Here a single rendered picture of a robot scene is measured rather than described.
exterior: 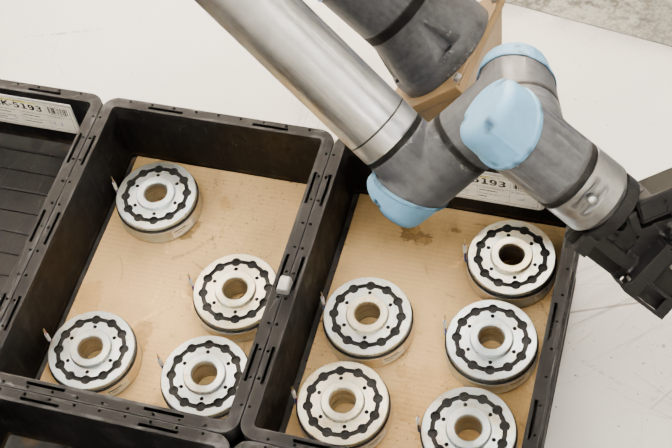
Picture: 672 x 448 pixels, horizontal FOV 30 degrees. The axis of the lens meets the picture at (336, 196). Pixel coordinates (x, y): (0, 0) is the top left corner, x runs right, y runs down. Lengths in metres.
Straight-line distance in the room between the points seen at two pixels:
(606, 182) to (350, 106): 0.26
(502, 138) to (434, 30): 0.48
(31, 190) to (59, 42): 0.40
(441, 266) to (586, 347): 0.22
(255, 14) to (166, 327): 0.44
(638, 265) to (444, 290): 0.33
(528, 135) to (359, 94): 0.20
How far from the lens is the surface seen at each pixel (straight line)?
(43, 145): 1.71
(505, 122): 1.12
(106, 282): 1.55
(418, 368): 1.43
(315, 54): 1.23
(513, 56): 1.25
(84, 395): 1.37
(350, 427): 1.37
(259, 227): 1.55
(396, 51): 1.59
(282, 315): 1.37
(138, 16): 2.00
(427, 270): 1.50
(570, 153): 1.15
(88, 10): 2.03
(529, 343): 1.42
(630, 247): 1.23
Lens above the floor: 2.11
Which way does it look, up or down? 55 degrees down
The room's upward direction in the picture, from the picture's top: 10 degrees counter-clockwise
